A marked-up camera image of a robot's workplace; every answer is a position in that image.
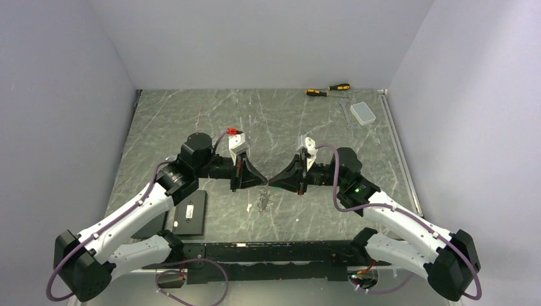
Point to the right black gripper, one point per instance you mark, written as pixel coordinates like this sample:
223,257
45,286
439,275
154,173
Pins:
288,179

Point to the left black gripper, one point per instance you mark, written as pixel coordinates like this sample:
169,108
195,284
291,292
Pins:
252,177

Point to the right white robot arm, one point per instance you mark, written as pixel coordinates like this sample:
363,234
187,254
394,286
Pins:
447,260

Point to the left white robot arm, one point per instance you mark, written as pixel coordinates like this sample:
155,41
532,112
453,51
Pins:
88,261

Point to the black flat box near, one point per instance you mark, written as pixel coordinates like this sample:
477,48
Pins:
189,217

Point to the yellow black screwdriver lower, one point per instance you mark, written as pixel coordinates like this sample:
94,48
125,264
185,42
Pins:
318,93

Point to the small silver wrench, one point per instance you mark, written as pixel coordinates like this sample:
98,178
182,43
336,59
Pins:
349,124

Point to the clear plastic box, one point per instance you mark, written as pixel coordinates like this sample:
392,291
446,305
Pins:
362,113

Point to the orange black screwdriver upper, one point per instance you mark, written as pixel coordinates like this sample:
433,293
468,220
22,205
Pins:
338,87

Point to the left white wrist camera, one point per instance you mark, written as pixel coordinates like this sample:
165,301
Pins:
238,144

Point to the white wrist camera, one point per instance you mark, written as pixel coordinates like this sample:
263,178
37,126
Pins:
306,148
238,144

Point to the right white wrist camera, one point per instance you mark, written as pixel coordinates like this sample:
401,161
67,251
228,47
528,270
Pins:
306,148

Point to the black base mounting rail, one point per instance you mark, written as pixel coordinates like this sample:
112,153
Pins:
332,260

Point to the aluminium frame rail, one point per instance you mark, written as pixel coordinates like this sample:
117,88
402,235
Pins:
405,169

